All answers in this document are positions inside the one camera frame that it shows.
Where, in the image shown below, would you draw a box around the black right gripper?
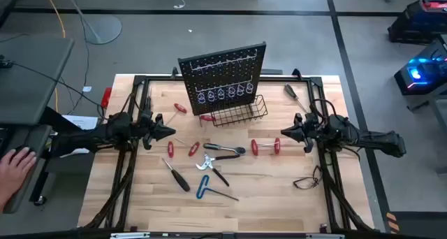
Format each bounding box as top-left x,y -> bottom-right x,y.
281,112 -> 325,154

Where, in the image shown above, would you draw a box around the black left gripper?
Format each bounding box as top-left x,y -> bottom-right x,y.
138,110 -> 177,151

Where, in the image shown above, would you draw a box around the red-handled screwdriver pair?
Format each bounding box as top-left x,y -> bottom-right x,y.
173,137 -> 201,158

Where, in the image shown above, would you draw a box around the grey black handled screwdriver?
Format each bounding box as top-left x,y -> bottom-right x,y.
284,83 -> 309,113

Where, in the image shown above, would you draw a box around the chrome ratchet grey black handle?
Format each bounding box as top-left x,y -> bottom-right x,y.
203,143 -> 247,155

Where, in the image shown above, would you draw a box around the silver pliers black handles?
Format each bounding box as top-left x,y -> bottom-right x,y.
195,152 -> 241,187

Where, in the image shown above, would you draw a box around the blue loop-handle hex key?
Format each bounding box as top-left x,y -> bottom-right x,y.
195,174 -> 240,202

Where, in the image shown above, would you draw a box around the red plastic block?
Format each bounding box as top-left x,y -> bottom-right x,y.
100,87 -> 113,110

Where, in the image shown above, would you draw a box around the white paper sheet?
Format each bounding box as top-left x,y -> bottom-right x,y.
52,115 -> 99,158

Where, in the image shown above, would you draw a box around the black perforated pegboard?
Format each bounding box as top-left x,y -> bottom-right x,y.
177,41 -> 268,117

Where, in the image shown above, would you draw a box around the grey round floor stand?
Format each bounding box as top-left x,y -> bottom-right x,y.
61,0 -> 123,45

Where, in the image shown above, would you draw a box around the grey low desk panel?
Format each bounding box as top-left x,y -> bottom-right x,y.
0,124 -> 53,215

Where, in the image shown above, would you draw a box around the black desk leg with caster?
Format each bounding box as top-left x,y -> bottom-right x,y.
29,154 -> 50,208

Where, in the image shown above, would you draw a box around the grey desk top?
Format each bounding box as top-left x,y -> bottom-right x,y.
0,36 -> 75,126

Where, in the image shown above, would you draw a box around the black computer blue lights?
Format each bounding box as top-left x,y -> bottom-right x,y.
393,34 -> 447,96

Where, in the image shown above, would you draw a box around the person's hand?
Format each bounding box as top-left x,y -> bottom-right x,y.
0,147 -> 38,212

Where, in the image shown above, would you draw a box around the black mat hazard stripes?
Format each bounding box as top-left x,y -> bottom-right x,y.
385,210 -> 447,239

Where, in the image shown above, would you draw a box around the black toolbox red lid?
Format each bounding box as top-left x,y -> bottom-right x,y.
387,0 -> 447,46

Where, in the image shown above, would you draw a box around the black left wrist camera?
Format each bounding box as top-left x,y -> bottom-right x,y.
140,110 -> 154,127

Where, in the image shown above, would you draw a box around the black loose cable bundle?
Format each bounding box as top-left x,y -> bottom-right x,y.
292,164 -> 324,191

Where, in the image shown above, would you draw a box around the black metal table frame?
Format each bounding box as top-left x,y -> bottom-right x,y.
78,66 -> 376,233

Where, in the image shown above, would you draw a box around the black wire basket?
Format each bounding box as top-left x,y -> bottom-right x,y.
199,94 -> 269,127

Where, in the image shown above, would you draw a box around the silver ring holder rail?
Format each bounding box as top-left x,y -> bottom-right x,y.
194,76 -> 255,103

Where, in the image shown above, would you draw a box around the silver straight hook rail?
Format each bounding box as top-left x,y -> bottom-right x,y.
189,48 -> 258,72

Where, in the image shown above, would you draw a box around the silver aluminium rail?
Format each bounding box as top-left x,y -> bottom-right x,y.
110,231 -> 346,239

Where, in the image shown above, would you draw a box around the grey metal desk frame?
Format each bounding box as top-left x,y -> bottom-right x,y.
406,94 -> 447,175

